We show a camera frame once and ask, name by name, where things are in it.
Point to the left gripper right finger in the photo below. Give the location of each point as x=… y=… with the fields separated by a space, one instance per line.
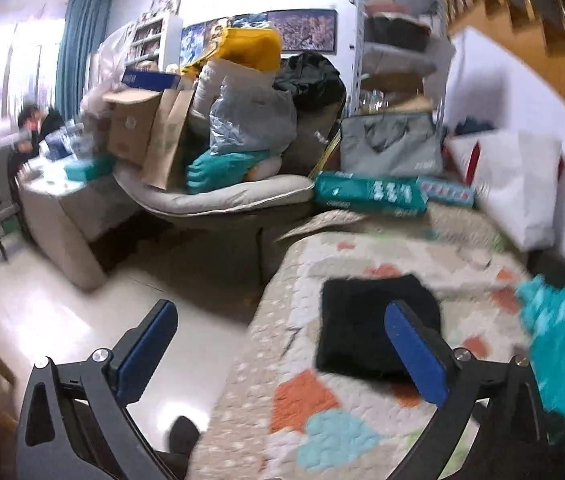
x=502 y=398

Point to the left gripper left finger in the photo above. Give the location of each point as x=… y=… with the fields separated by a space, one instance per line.
x=74 y=422

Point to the black pants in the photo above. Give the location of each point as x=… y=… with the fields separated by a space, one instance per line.
x=353 y=341

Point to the black shoe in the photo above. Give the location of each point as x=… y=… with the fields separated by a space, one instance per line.
x=183 y=436

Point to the turquoise fleece blanket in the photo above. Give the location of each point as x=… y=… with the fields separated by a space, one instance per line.
x=542 y=315

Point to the quilted patterned bed cover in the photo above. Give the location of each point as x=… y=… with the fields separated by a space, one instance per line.
x=319 y=392

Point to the light blue patterned box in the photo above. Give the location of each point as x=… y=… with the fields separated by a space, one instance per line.
x=446 y=192

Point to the white paper bag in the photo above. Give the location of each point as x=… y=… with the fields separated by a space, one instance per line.
x=514 y=175

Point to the teal tissue pack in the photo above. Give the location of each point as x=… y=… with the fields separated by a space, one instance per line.
x=396 y=197

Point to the teal plush toy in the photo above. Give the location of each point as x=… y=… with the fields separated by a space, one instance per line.
x=209 y=172

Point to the seated person in background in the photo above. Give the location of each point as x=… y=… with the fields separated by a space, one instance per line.
x=34 y=125

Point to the brown cardboard box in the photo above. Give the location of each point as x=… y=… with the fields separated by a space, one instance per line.
x=148 y=129

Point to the grey tote bag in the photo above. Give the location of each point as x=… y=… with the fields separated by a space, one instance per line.
x=391 y=144

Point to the silver plastic bag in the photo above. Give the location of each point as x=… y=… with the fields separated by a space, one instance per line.
x=252 y=118

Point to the white shelf rack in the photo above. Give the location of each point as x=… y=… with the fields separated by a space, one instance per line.
x=401 y=45

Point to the teal curtain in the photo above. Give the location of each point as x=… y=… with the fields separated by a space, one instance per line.
x=85 y=26

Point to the yellow bag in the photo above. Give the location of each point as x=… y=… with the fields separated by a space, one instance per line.
x=256 y=48

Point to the framed wall picture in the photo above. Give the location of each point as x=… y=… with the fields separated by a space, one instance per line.
x=303 y=30

